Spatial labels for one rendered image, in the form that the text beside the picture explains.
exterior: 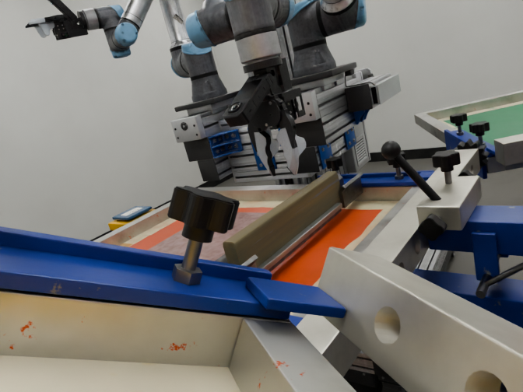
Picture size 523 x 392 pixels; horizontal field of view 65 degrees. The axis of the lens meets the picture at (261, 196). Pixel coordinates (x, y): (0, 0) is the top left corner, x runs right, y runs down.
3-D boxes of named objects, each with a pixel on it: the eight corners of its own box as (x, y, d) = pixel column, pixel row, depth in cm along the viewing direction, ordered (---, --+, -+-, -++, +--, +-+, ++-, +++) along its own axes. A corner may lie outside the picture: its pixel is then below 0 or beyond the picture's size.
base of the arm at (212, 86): (208, 97, 182) (201, 75, 180) (234, 91, 174) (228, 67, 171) (185, 104, 171) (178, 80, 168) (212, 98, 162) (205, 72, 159)
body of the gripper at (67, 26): (57, 40, 150) (90, 33, 156) (48, 14, 147) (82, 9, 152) (54, 40, 157) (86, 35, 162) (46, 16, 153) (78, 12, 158)
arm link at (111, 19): (129, 23, 161) (121, 1, 159) (101, 29, 157) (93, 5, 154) (124, 28, 168) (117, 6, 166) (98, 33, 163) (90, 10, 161)
